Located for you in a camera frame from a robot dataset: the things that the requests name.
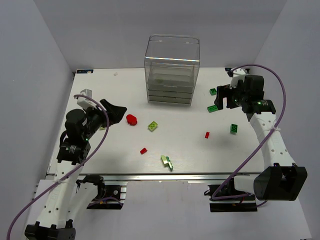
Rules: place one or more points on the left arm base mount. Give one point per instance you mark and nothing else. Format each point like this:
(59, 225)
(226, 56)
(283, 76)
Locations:
(108, 196)

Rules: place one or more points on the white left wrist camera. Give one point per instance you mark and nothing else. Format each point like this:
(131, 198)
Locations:
(85, 103)

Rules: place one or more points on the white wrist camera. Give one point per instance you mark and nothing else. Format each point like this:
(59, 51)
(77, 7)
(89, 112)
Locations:
(236, 75)
(85, 103)

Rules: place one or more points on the blue label corner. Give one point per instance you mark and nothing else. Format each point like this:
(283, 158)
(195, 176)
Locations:
(84, 71)
(227, 69)

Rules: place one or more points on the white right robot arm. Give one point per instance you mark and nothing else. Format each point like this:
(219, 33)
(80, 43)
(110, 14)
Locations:
(281, 179)

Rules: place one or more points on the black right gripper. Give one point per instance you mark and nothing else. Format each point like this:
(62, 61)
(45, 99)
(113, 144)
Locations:
(225, 94)

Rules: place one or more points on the lime green lego brick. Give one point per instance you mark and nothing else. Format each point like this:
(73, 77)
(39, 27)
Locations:
(152, 126)

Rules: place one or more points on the light green lego assembly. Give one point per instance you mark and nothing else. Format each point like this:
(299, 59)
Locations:
(167, 162)

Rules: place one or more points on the blue label right corner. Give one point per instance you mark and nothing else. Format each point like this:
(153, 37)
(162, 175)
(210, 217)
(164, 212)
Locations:
(227, 69)

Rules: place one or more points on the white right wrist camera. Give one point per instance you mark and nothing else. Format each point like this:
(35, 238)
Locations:
(236, 75)

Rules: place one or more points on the clear drawer container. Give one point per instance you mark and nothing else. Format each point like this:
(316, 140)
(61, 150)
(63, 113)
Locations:
(171, 68)

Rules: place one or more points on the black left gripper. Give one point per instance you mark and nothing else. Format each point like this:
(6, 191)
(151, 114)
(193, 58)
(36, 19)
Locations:
(104, 113)

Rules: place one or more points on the large red lego piece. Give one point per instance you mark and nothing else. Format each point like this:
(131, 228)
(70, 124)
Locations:
(131, 120)

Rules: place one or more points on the small red lego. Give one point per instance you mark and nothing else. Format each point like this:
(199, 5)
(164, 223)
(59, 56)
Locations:
(143, 151)
(207, 135)

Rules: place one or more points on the dark green lego brick right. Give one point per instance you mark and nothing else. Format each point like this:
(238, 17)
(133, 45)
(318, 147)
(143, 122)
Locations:
(233, 129)

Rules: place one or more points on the aluminium table front rail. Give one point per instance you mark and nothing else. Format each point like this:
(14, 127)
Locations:
(165, 177)

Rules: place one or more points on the small green lego cube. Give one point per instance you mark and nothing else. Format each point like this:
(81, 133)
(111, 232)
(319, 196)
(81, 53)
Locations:
(213, 91)

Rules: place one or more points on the small red lego front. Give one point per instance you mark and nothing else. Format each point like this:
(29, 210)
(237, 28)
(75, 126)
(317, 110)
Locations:
(143, 151)

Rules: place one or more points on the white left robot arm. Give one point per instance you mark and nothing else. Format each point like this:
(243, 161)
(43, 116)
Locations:
(68, 197)

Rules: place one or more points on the small red lego right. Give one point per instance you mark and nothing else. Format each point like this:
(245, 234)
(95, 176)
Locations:
(207, 135)

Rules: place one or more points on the green lego plate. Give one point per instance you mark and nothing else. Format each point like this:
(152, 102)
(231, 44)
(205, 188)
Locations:
(212, 108)

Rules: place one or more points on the blue label left corner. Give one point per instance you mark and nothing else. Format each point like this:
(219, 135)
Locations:
(84, 71)

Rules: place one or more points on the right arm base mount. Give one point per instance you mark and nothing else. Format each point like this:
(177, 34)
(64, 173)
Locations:
(231, 205)

